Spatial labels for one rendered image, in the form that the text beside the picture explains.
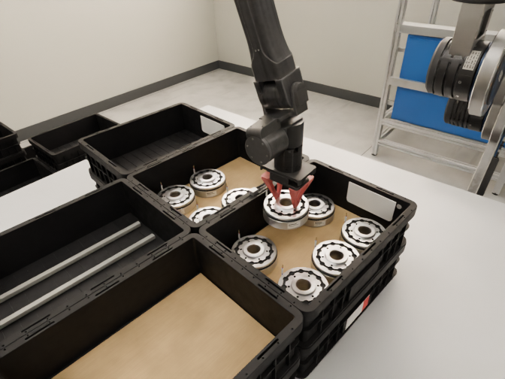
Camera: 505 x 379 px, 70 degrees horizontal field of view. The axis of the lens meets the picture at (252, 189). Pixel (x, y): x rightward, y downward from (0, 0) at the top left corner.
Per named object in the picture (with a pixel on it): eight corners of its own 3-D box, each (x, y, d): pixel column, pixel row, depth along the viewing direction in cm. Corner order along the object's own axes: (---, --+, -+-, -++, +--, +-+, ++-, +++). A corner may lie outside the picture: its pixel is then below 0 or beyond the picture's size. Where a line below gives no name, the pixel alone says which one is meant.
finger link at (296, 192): (295, 219, 77) (297, 183, 71) (268, 206, 80) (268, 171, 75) (312, 203, 81) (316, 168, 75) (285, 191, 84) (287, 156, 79)
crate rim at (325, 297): (312, 165, 99) (312, 157, 98) (418, 212, 82) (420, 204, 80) (196, 238, 77) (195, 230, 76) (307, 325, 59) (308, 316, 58)
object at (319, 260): (329, 235, 84) (330, 233, 83) (369, 257, 78) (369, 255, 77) (303, 259, 78) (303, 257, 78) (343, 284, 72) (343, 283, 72)
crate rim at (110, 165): (182, 107, 135) (182, 101, 133) (237, 131, 117) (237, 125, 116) (77, 147, 112) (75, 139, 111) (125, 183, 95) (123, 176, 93)
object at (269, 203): (280, 186, 87) (280, 184, 87) (316, 202, 82) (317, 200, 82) (254, 208, 81) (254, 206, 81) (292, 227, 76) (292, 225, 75)
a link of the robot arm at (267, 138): (305, 79, 64) (269, 82, 70) (265, 99, 57) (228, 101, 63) (316, 141, 69) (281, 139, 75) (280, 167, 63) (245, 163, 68)
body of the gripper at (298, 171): (299, 188, 72) (300, 156, 67) (258, 171, 77) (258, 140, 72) (316, 174, 76) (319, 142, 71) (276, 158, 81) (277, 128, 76)
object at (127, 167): (186, 131, 140) (182, 103, 134) (238, 157, 123) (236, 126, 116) (88, 172, 118) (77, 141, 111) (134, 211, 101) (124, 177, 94)
